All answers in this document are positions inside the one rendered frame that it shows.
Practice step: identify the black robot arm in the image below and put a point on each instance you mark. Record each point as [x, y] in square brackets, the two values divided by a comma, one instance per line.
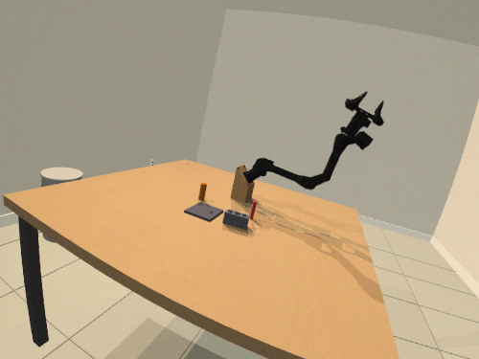
[362, 139]

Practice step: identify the orange cylinder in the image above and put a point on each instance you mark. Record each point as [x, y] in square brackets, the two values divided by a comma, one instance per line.
[202, 191]

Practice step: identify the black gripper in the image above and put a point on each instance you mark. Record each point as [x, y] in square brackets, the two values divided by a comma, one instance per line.
[353, 105]

